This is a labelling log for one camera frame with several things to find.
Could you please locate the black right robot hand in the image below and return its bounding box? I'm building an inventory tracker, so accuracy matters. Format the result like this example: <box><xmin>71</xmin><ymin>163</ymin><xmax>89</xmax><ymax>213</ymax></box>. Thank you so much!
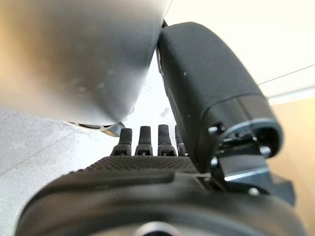
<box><xmin>14</xmin><ymin>21</ymin><xmax>308</xmax><ymax>236</ymax></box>

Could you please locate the grey metal bowl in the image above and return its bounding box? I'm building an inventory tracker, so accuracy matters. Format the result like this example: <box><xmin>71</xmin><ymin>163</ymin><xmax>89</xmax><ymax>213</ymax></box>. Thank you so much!
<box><xmin>0</xmin><ymin>0</ymin><xmax>173</xmax><ymax>138</ymax></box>

